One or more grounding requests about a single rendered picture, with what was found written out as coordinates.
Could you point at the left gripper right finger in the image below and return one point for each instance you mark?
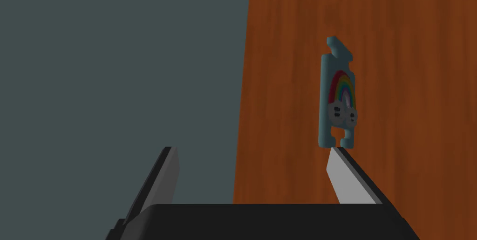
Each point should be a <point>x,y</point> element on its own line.
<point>352,182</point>

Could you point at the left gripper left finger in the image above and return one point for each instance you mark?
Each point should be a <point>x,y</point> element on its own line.
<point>162,180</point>

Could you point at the blue rainbow puzzle piece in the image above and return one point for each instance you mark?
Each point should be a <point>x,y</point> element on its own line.
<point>337,94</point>

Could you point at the brown wooden table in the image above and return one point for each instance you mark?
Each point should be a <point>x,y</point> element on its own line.
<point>410,102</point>

